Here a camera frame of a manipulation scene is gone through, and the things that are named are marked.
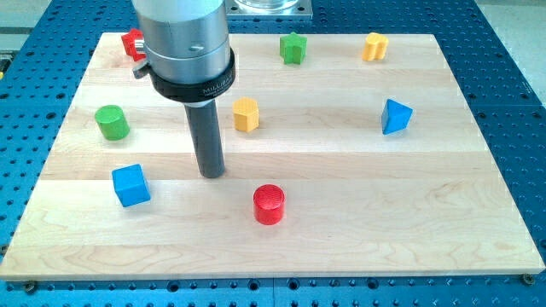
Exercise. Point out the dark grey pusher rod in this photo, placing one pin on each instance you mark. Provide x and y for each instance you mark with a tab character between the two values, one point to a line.
204	128

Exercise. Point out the black clamp collar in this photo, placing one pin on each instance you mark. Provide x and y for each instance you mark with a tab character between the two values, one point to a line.
190	93

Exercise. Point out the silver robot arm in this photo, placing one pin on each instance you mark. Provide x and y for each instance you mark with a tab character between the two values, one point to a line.
189	60

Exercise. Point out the blue cube block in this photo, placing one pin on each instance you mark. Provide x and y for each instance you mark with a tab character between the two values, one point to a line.
130	185

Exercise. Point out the yellow hexagon block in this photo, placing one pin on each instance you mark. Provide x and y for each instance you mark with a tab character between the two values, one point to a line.
246	114

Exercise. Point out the red star block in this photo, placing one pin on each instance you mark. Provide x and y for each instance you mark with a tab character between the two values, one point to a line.
129	41

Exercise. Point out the green cylinder block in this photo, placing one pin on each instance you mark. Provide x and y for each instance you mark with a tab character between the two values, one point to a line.
112	122

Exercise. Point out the red cylinder block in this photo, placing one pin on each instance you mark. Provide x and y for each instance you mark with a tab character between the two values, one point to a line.
268	204

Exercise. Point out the green star block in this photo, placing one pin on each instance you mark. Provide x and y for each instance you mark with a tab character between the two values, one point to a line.
293	48

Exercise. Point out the wooden board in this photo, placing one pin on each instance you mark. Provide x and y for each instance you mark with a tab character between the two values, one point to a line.
426	200

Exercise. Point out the yellow heart block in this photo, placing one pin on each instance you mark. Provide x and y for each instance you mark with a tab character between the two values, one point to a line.
375	47

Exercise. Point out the blue triangle block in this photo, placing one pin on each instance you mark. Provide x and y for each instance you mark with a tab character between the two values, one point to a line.
395	117

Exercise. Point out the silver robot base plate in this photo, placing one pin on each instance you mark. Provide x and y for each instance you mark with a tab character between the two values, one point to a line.
269	9

